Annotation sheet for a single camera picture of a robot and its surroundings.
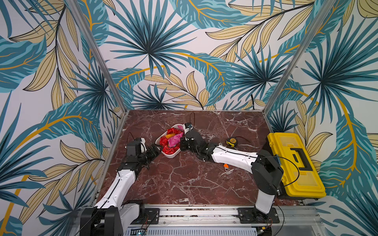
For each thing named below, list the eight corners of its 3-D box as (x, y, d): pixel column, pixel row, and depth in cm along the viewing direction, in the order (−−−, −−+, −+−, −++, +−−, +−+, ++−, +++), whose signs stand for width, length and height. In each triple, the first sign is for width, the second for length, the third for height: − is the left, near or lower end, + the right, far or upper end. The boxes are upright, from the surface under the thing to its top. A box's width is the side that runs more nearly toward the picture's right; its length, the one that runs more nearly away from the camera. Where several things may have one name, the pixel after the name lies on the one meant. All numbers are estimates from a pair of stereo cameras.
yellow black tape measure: (229, 148, 101) (230, 146, 98) (225, 142, 104) (226, 139, 101) (237, 146, 102) (238, 143, 99) (233, 139, 106) (234, 136, 103)
